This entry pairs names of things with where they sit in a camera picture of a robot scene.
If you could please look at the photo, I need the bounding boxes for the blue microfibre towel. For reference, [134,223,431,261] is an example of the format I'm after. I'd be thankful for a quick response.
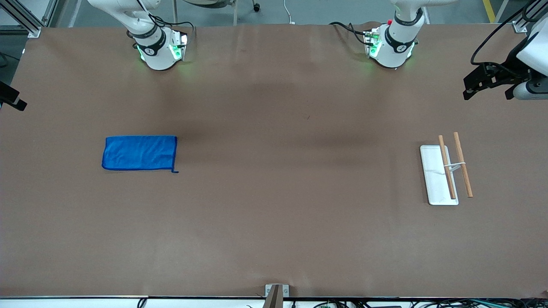
[101,136,179,174]

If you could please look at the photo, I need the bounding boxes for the white rack with wooden bars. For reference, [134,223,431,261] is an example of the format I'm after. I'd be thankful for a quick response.
[420,132,474,206]

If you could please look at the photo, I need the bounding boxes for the grey office chair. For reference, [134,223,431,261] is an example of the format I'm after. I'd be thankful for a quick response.
[173,0,261,26]

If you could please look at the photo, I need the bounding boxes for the brown bar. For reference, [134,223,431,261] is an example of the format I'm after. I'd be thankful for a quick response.
[262,285,283,308]

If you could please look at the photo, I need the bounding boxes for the aluminium frame post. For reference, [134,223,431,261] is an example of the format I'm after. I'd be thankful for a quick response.
[0,0,59,38]
[512,0,548,33]

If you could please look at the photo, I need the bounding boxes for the black left arm base cable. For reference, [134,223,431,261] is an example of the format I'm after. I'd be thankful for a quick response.
[329,21,374,46]

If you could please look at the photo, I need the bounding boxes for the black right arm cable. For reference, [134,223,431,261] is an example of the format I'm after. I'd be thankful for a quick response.
[136,0,194,33]

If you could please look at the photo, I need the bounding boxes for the tangled black cables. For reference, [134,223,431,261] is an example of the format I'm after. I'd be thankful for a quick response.
[246,298,548,308]

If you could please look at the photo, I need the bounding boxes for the grey metal bracket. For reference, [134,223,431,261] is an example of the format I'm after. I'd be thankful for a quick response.
[265,284,290,298]

